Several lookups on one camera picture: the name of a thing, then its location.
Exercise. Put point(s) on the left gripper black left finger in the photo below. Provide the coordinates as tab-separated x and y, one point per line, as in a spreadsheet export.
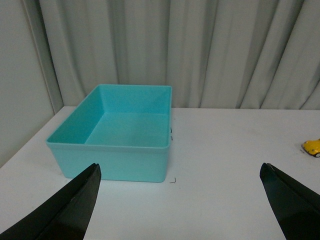
65	215

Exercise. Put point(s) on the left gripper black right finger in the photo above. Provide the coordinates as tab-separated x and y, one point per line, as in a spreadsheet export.
295	206

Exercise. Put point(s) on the yellow beetle toy car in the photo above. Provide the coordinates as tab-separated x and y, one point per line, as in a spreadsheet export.
312	147

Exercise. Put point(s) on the turquoise plastic storage bin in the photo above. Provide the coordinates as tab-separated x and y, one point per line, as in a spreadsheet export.
126	129

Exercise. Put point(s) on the grey-white pleated curtain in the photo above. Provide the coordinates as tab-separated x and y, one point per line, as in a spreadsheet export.
228	54

